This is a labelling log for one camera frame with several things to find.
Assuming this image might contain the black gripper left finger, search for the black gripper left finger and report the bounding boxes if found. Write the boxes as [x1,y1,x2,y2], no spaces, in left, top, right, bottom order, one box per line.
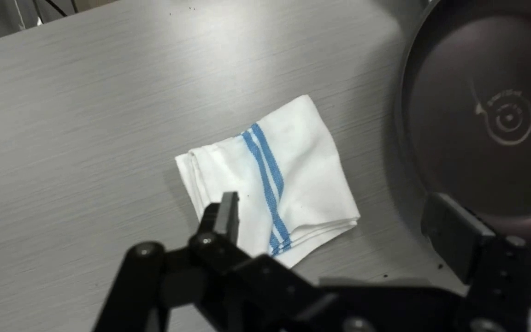
[92,190,313,332]

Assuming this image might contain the black nonstick frying pan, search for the black nonstick frying pan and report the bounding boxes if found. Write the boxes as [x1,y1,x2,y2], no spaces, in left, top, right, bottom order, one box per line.
[393,0,531,247]

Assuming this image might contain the white towel blue stripes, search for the white towel blue stripes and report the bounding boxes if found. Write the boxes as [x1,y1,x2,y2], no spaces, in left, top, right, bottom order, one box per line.
[173,92,363,271]

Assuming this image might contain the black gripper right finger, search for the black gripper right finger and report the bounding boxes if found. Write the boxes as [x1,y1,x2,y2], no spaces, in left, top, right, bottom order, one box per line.
[420,192,531,332]

